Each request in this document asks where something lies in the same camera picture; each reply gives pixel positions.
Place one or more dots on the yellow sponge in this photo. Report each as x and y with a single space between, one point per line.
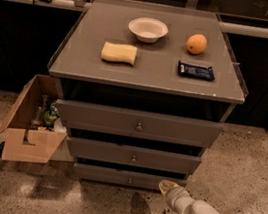
114 52

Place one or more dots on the grey bottom drawer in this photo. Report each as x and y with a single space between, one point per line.
127 178

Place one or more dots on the brown cardboard box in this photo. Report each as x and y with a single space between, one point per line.
23 143

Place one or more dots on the orange fruit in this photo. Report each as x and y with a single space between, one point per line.
196 44

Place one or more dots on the white paper bowl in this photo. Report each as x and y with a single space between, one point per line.
148 30

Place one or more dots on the grey top drawer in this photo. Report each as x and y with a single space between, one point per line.
132 123

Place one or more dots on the dark blue snack bar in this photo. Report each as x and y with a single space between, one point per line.
195 71

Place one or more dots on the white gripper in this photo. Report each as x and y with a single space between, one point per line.
174 194

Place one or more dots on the grey drawer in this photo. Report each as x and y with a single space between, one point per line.
132 123
134 156
127 178

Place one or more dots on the grey drawer cabinet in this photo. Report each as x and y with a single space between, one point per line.
152 83

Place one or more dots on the grey middle drawer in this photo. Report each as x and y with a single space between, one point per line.
134 156

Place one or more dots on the green crumpled bag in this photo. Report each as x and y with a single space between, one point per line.
50 116

